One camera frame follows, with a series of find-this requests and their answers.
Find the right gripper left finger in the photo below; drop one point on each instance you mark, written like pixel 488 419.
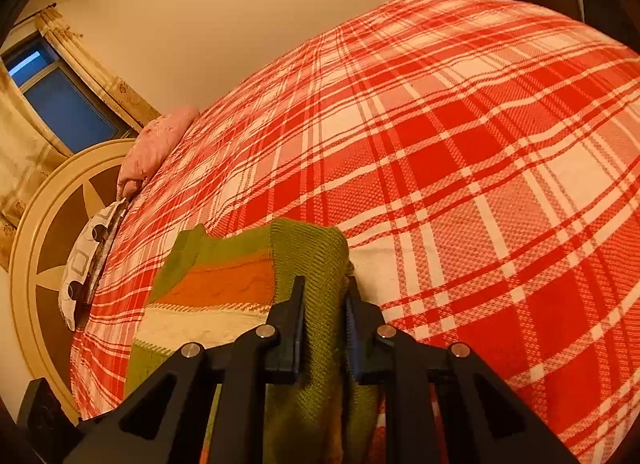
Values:
pixel 204 402

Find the red plaid bed sheet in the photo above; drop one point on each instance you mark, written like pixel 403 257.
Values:
pixel 482 159

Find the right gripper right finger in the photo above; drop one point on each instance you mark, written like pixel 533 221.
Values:
pixel 442 405

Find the grey patterned pillow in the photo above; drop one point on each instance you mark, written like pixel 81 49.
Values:
pixel 85 264

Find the green striped knit sweater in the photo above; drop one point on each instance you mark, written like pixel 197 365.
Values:
pixel 211 291

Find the dark blue window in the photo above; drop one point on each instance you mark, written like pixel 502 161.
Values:
pixel 65 103

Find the beige curtain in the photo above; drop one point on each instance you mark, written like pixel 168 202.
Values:
pixel 29 154
pixel 114 92

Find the cream and brown headboard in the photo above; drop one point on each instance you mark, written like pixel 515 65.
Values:
pixel 78 189

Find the pink floral pillow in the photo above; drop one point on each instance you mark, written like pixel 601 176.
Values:
pixel 151 148

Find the right beige curtain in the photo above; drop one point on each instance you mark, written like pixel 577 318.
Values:
pixel 114 92

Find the left beige curtain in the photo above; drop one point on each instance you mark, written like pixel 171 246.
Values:
pixel 29 154

